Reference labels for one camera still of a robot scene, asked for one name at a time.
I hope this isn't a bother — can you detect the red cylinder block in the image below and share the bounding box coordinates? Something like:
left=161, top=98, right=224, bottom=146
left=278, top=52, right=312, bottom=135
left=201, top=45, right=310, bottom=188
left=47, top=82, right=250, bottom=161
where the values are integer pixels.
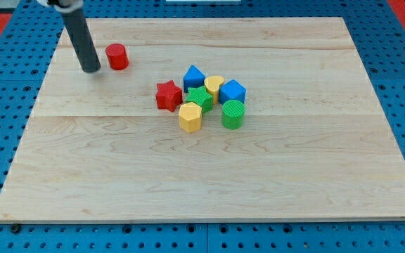
left=105, top=44, right=129, bottom=70

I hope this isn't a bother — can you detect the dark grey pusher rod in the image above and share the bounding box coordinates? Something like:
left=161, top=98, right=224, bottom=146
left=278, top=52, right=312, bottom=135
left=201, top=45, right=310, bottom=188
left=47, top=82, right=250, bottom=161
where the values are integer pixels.
left=61, top=8, right=101, bottom=73

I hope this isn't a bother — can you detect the yellow heart block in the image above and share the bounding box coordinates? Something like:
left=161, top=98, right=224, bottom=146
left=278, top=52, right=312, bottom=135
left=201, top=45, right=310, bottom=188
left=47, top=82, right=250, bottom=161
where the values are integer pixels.
left=204, top=75, right=224, bottom=105

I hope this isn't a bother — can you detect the light wooden board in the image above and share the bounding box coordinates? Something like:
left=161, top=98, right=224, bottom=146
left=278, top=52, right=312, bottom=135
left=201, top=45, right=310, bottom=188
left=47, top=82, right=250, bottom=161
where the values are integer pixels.
left=0, top=17, right=405, bottom=224

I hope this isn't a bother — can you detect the red star block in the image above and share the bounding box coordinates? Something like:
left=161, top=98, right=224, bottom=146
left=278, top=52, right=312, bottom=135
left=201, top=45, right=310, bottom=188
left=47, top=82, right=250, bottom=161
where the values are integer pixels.
left=155, top=79, right=183, bottom=112

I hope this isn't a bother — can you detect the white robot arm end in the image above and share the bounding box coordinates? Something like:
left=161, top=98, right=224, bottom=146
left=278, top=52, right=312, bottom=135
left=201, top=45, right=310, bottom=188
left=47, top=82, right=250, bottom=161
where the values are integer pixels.
left=37, top=0, right=84, bottom=13

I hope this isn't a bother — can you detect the green cylinder block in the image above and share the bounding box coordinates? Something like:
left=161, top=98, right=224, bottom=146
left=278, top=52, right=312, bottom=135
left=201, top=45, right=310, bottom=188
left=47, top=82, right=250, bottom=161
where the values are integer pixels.
left=221, top=100, right=245, bottom=130

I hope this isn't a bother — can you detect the green star block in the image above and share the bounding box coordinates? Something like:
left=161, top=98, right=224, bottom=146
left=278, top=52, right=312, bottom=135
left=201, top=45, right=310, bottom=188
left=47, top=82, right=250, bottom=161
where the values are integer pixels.
left=186, top=86, right=213, bottom=114

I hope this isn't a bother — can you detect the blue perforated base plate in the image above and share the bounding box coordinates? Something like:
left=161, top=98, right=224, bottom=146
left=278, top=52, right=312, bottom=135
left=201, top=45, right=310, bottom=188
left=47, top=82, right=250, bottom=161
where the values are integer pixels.
left=0, top=0, right=405, bottom=252

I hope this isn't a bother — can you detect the blue triangle block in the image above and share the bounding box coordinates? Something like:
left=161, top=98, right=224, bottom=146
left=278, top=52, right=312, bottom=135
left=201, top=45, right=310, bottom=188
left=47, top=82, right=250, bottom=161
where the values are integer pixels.
left=183, top=65, right=206, bottom=93

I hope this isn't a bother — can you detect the blue pentagon block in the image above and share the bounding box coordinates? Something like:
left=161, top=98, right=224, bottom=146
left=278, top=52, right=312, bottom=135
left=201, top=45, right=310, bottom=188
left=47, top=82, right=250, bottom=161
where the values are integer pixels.
left=219, top=79, right=247, bottom=104

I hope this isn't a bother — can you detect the yellow hexagon block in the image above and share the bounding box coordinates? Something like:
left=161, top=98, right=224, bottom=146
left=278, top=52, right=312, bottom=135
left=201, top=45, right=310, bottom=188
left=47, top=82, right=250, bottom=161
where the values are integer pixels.
left=179, top=102, right=202, bottom=134

